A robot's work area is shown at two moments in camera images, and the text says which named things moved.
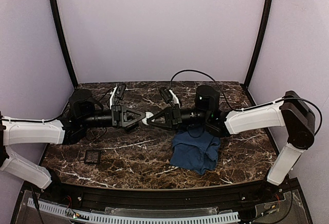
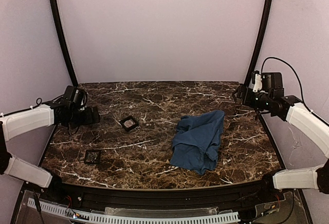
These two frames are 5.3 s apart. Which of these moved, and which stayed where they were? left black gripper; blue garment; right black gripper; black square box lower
Moved: right black gripper; left black gripper
Stayed: blue garment; black square box lower
